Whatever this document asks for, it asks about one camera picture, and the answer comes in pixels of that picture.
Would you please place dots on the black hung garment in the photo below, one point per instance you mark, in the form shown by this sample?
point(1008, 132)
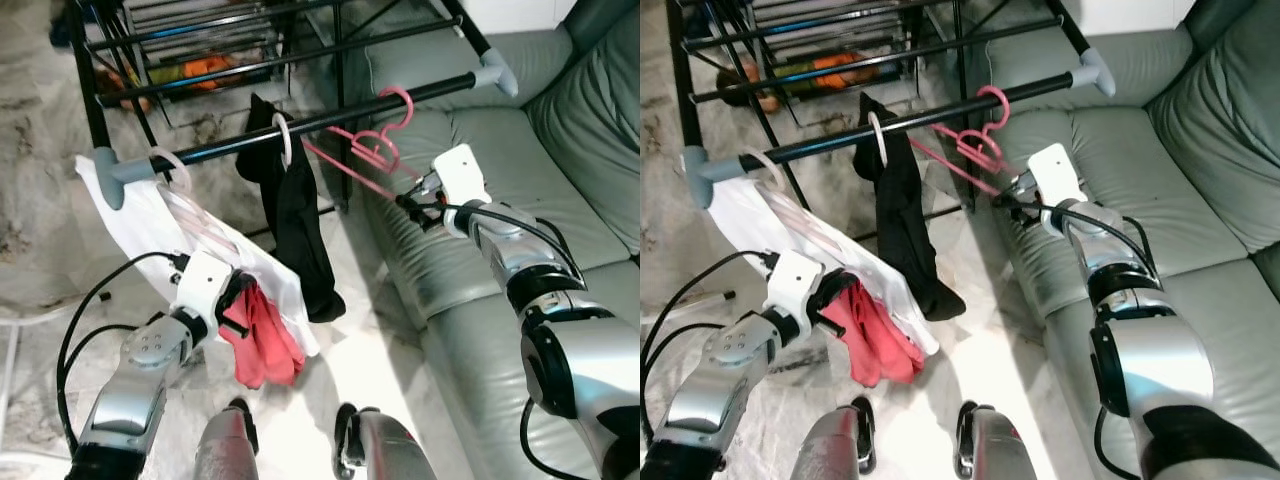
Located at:
point(910, 230)
point(300, 230)

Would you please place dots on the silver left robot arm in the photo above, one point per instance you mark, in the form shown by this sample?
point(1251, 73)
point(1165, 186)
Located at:
point(720, 400)
point(130, 400)

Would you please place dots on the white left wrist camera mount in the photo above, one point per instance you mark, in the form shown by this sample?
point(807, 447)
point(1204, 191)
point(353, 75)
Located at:
point(795, 285)
point(203, 285)

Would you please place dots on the robot right leg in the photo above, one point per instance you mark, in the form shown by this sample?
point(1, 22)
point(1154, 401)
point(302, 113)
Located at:
point(1000, 455)
point(390, 455)

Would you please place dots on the robot left leg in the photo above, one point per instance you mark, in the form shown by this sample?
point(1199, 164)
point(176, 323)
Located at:
point(225, 450)
point(840, 450)

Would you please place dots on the orange toy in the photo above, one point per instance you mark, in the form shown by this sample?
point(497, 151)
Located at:
point(210, 68)
point(835, 68)

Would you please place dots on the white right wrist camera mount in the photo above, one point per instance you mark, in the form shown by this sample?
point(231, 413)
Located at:
point(1058, 175)
point(462, 175)

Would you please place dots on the black drying rack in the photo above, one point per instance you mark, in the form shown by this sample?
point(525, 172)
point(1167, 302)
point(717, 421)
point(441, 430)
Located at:
point(830, 142)
point(215, 147)

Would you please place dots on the white plastic hanger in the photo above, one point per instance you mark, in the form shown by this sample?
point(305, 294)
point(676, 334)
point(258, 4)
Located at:
point(884, 145)
point(289, 145)

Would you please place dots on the pink plastic hanger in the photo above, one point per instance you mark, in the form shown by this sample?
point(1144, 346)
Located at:
point(975, 150)
point(375, 152)

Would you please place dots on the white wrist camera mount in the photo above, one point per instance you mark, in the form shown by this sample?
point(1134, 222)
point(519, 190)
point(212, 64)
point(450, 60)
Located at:
point(795, 285)
point(203, 285)
point(462, 175)
point(1058, 175)

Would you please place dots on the robot leg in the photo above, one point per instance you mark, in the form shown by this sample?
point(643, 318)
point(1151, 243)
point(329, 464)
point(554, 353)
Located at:
point(225, 450)
point(840, 450)
point(390, 455)
point(1000, 455)

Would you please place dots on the white cabinet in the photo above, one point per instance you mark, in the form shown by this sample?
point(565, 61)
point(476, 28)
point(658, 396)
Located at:
point(520, 12)
point(1135, 12)

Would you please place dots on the grey green leather sofa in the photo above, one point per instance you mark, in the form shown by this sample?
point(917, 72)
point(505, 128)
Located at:
point(1180, 150)
point(480, 150)

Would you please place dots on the translucent plastic hanger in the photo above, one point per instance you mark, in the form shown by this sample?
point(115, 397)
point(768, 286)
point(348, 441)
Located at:
point(205, 230)
point(815, 235)

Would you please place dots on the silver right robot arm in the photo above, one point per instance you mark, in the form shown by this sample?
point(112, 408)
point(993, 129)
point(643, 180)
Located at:
point(1150, 370)
point(580, 370)

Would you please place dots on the red and white garment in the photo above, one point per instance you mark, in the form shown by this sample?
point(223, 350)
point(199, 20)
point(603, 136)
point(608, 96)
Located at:
point(880, 345)
point(265, 345)

